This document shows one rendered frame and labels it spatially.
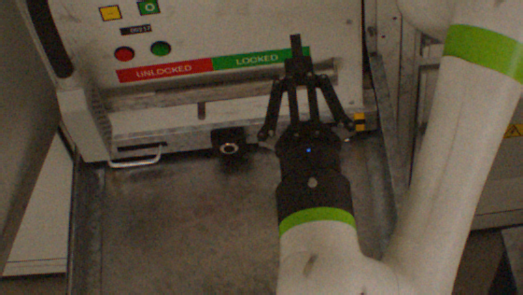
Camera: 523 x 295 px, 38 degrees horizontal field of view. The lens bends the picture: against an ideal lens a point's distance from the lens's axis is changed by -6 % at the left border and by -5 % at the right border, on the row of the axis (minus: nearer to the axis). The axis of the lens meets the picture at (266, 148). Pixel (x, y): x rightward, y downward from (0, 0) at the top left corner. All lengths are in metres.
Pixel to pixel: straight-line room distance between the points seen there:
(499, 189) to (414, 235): 1.19
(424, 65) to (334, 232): 0.81
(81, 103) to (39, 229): 0.96
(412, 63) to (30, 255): 1.22
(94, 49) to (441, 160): 0.60
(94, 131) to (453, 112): 0.58
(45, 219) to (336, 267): 1.31
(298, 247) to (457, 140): 0.23
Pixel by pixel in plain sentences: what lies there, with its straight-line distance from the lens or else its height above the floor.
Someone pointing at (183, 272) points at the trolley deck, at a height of 0.85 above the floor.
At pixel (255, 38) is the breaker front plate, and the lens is 1.26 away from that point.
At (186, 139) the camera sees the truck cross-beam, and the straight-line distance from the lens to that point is 1.45.
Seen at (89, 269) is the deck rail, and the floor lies 0.85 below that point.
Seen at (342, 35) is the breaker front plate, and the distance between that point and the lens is 1.28.
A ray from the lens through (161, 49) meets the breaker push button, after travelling 1.26.
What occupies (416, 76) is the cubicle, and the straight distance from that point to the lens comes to 1.68.
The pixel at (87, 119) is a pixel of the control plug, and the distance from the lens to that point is 1.24.
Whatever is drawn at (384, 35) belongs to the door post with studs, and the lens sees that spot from 1.56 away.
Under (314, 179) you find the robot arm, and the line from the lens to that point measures 0.92.
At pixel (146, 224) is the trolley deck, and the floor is 0.85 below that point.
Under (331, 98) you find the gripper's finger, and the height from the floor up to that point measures 1.24.
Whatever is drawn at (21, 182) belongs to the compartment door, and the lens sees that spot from 1.56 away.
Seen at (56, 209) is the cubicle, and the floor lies 0.42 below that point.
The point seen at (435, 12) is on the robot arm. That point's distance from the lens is 1.09.
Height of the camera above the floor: 2.06
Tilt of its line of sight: 55 degrees down
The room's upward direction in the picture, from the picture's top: 10 degrees counter-clockwise
